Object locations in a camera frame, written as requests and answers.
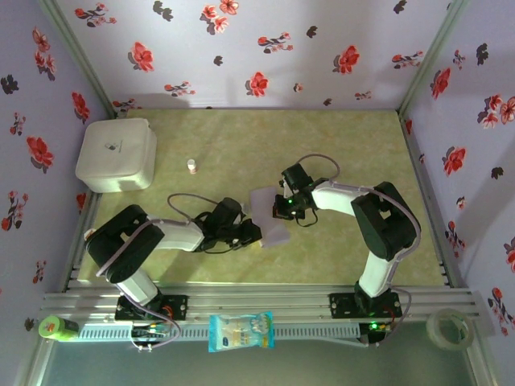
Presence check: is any lavender white paper sheet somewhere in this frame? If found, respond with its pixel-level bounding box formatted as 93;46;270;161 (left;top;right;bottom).
249;186;291;249

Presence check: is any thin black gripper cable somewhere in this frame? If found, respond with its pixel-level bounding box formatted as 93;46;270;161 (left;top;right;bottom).
295;207;319;228
199;243;242;255

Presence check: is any lavender arm cable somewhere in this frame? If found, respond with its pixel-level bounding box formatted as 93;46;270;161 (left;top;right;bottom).
95;192;221;314
295;154;422;347

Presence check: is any lavender left arm cable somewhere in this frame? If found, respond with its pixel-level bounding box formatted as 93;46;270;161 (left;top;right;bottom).
95;192;221;314

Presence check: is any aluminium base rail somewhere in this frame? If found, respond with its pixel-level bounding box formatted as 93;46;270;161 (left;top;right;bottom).
39;283;496;325

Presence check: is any blue snack packet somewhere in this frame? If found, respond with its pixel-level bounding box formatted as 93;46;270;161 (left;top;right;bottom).
208;311;276;354

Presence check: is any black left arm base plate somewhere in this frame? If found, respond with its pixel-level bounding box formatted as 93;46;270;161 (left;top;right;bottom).
115;294;189;322

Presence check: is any thin black left gripper cable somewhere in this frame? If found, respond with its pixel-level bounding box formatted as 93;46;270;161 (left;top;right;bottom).
199;243;242;255

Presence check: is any small controller board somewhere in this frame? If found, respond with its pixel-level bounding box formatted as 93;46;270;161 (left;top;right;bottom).
131;321;173;339
360;320;393;335

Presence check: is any aluminium corner post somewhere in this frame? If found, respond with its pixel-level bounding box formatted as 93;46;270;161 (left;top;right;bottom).
38;0;118;118
397;0;472;117

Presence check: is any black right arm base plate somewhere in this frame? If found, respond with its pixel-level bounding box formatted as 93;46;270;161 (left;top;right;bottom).
328;292;402;319

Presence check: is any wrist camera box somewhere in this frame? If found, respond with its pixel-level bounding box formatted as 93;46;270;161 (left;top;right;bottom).
280;162;315;193
212;196;245;226

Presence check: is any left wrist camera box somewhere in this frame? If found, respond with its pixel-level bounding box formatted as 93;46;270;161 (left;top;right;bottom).
212;196;245;226

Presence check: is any thin black right gripper cable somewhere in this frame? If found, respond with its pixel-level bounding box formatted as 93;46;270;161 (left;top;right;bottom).
295;207;319;228

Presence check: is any grey slotted cable duct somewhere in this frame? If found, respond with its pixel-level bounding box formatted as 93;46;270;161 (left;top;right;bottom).
78;322;361;342

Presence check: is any aluminium side rail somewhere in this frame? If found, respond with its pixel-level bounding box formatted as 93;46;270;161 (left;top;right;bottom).
400;112;470;289
60;191;101;291

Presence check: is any clear tape roll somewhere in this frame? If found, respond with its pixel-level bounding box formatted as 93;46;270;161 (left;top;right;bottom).
426;308;475;351

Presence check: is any white lidded plastic box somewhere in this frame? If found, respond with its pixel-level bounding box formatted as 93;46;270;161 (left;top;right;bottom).
75;117;158;194

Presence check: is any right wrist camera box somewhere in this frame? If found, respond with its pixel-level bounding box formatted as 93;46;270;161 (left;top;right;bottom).
280;162;315;193

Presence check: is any lavender right arm cable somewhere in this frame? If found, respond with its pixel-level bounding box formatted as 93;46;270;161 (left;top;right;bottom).
295;154;422;347

